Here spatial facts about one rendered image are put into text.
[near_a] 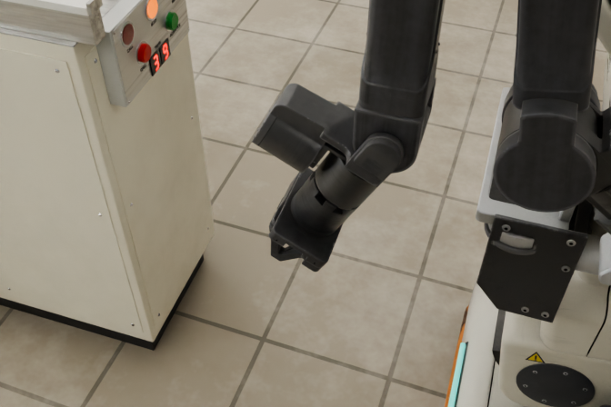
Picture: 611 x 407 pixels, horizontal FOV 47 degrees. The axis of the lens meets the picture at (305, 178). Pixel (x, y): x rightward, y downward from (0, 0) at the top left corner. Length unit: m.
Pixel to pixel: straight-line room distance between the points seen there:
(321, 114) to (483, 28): 2.10
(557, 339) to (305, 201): 0.43
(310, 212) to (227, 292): 1.06
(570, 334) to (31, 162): 0.89
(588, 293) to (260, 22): 1.94
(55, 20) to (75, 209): 0.40
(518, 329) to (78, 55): 0.73
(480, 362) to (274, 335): 0.53
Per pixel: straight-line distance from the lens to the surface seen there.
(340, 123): 0.64
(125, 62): 1.12
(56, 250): 1.46
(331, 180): 0.66
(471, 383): 1.32
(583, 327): 0.96
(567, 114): 0.54
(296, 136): 0.64
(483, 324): 1.39
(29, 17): 1.09
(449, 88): 2.38
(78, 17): 1.03
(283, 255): 0.79
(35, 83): 1.15
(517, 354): 1.03
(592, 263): 0.86
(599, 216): 0.65
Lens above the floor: 1.39
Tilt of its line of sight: 44 degrees down
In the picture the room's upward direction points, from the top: straight up
